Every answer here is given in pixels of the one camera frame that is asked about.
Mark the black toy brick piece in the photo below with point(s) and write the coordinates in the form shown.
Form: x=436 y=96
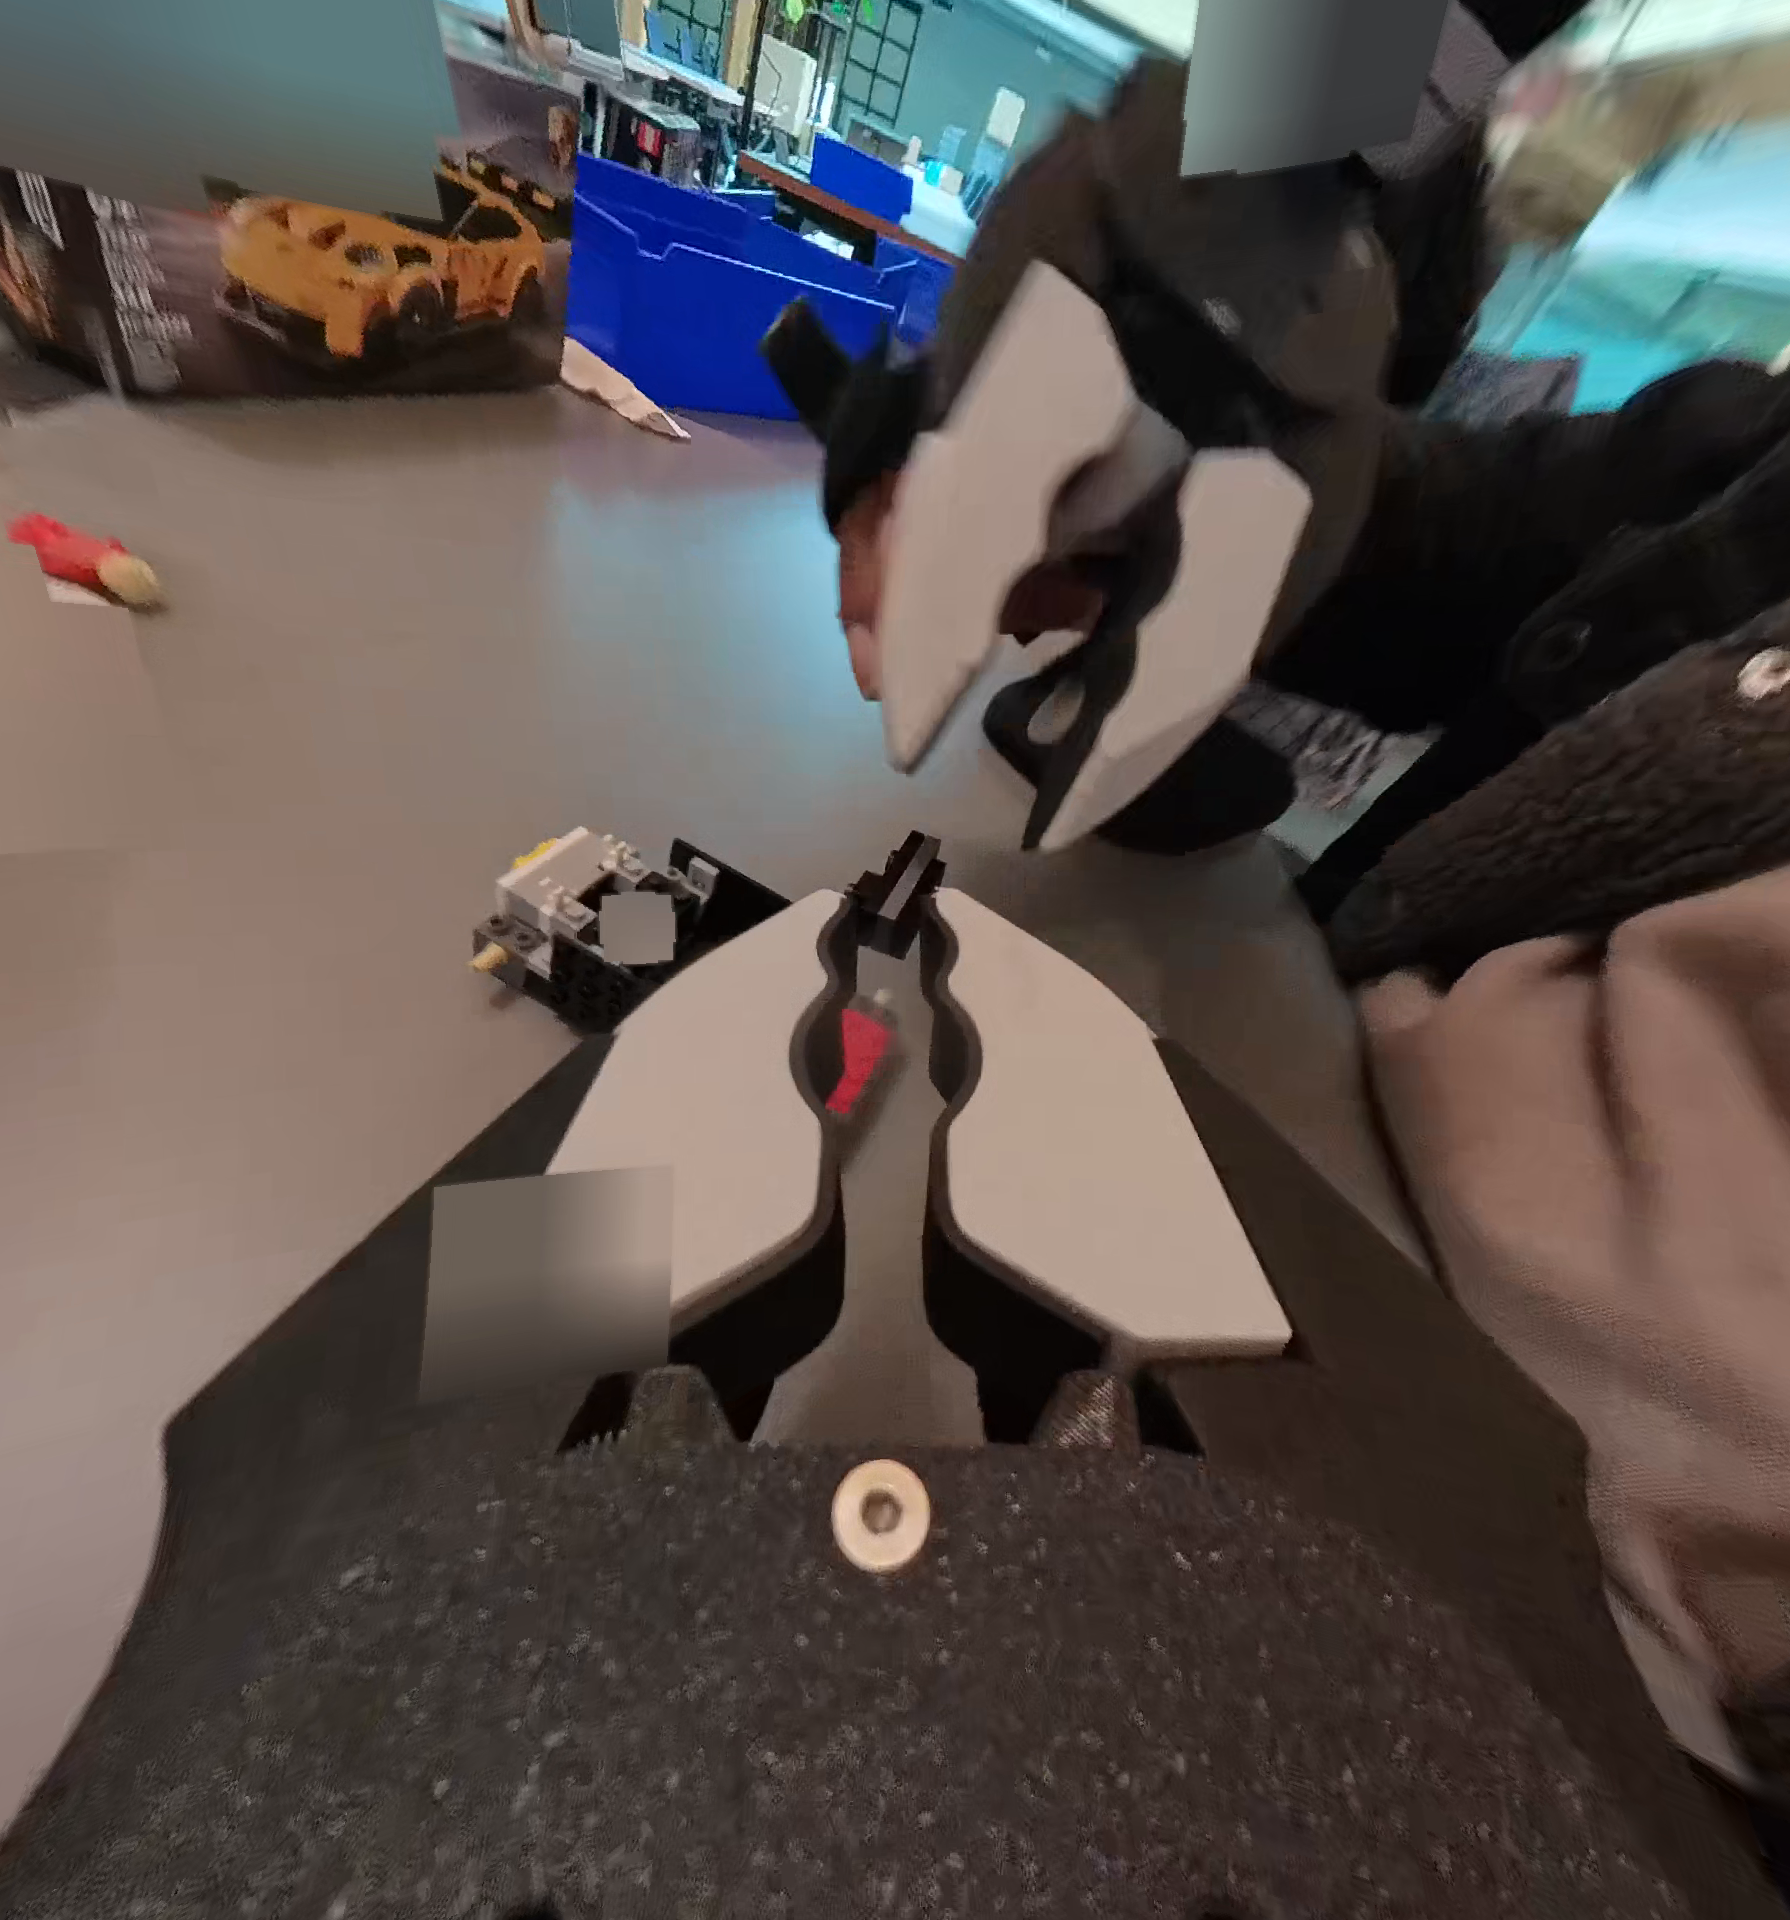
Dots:
x=897 y=893

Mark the toy car set box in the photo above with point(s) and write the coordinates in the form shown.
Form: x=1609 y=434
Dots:
x=310 y=300

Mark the toy brick car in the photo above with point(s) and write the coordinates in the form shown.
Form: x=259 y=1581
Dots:
x=564 y=916

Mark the white paper scrap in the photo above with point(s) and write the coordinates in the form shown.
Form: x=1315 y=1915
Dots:
x=616 y=392

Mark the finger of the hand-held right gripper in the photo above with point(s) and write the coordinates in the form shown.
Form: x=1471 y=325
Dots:
x=985 y=495
x=1209 y=599

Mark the person's dark fleece jacket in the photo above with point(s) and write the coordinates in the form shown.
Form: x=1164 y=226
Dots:
x=1586 y=812

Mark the red toy brick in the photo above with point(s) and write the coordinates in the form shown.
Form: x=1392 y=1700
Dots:
x=56 y=544

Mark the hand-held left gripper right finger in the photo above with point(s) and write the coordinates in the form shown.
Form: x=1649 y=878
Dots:
x=1105 y=1170

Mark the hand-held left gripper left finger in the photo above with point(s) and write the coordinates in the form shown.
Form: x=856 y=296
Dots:
x=702 y=1095

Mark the person's pale sweatshirt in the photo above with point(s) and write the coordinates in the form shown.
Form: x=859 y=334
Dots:
x=1631 y=1199

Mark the black quilted pad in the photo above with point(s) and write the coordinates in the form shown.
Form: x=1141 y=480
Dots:
x=1209 y=787

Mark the grey desk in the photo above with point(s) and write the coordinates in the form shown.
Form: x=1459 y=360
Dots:
x=384 y=721

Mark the person's right forearm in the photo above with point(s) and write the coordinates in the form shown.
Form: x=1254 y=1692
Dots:
x=1436 y=509

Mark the tan round toy piece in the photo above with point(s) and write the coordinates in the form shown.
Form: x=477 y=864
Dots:
x=135 y=582

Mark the black cardboard box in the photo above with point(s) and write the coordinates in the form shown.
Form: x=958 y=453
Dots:
x=669 y=119

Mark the person's right hand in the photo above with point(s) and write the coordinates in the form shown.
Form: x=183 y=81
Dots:
x=860 y=613

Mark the blue plastic bin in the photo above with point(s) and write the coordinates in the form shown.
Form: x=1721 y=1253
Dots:
x=685 y=300

